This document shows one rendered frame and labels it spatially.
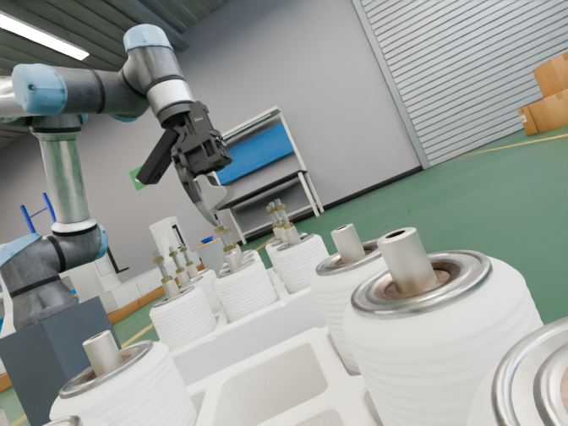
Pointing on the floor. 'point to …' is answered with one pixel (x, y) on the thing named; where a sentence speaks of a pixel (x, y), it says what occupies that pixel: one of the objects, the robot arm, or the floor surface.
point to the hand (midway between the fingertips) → (211, 221)
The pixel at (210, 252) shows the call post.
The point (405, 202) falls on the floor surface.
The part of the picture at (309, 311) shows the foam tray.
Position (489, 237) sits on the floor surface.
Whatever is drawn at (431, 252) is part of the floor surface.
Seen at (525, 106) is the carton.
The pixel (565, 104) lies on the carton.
